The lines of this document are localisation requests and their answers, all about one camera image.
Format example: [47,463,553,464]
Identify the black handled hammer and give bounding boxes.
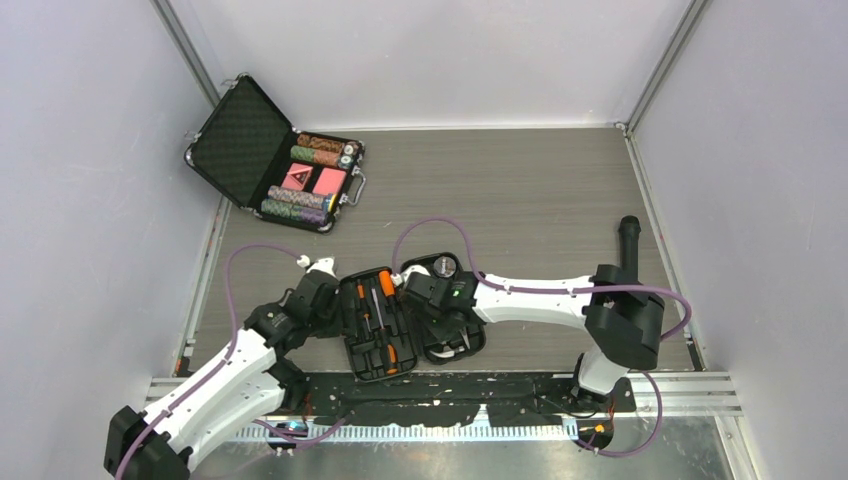
[429,340,469,361]

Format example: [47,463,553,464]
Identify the black plastic tool case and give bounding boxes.
[338,267,487,383]

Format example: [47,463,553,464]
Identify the orange handled pliers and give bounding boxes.
[459,328,472,353]

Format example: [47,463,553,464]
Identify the small round tape measure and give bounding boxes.
[433,255,457,278]

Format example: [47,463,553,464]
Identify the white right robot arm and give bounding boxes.
[390,265,665,411]

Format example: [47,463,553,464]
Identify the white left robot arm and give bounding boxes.
[104,258,340,479]

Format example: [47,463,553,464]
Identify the red playing card deck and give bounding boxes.
[311,167,347,196]

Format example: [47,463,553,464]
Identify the black aluminium poker chip case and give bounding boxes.
[184,73,366,233]

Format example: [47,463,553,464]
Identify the black cylinder flashlight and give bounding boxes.
[618,215,641,271]

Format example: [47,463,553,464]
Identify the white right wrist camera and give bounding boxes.
[390,264,430,287]

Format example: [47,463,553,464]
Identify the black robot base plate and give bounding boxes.
[273,371,636,427]

